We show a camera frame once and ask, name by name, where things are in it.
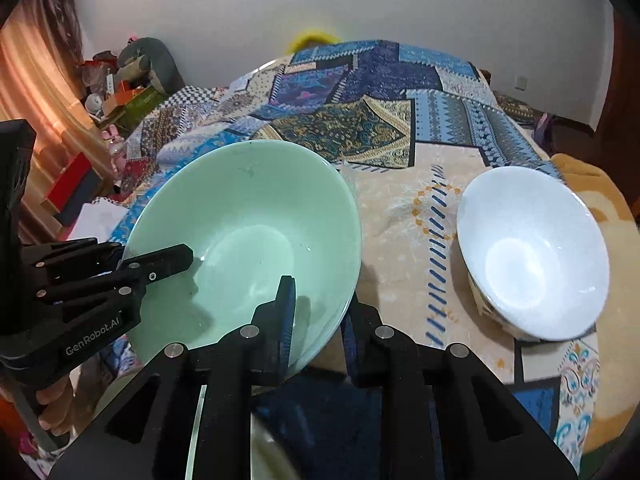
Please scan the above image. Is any yellow chair back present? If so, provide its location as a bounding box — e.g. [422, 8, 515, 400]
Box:
[286, 29, 341, 54]

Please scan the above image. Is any patchwork patterned tablecloth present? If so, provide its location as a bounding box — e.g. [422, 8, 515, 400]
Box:
[108, 40, 600, 465]

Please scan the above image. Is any orange curtain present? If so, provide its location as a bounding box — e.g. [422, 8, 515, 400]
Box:
[1, 0, 112, 243]

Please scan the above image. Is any white cow-pattern bowl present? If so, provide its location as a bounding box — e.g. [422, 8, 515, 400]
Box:
[457, 166, 610, 341]

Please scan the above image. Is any red box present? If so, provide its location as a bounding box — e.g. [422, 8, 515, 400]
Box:
[41, 153, 102, 226]

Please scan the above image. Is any pink bunny plush toy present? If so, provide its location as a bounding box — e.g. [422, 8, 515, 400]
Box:
[102, 125, 127, 174]

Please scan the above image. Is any green cardboard box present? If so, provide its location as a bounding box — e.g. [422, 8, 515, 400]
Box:
[98, 86, 168, 134]

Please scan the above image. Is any brown wooden door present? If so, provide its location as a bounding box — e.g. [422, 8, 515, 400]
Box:
[591, 8, 640, 172]

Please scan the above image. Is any mint green bowl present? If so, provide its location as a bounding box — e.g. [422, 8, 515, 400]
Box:
[125, 140, 362, 374]

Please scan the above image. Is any person's left hand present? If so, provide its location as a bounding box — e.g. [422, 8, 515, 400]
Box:
[36, 375, 74, 436]

